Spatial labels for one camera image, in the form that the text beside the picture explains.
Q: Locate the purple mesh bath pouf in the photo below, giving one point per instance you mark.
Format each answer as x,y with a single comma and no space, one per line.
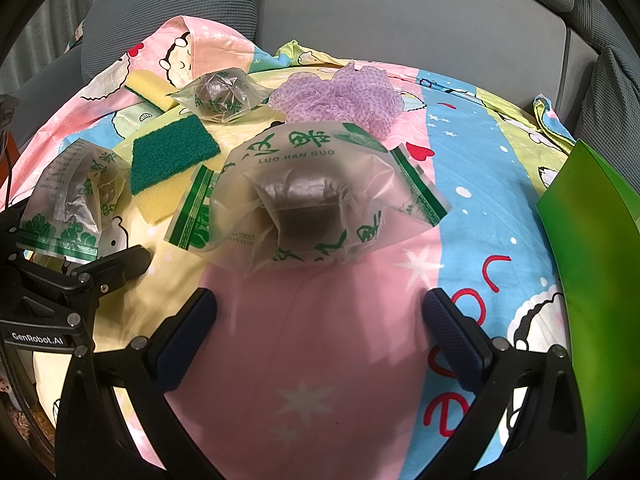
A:
350,95

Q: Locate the green cardboard box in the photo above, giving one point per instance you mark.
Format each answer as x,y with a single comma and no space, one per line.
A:
595,270

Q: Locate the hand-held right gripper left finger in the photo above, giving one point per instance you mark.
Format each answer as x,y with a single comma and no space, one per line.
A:
185,340

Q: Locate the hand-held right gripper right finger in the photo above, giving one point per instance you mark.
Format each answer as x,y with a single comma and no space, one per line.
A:
455,335

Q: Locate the green-printed plastic bag with fruit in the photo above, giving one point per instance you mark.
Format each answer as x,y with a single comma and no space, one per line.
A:
220,95
300,200
75,195

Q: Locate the yellow sponge with green scourer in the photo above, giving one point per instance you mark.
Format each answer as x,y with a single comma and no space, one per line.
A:
170,152
145,87

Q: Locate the grey textured cushion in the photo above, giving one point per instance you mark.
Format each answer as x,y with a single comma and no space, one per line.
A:
612,100
135,25
592,12

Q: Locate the cartoon printed bedsheet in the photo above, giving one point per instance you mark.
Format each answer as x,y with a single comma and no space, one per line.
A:
325,335

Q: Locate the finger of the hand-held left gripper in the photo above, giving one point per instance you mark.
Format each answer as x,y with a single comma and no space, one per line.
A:
120,265

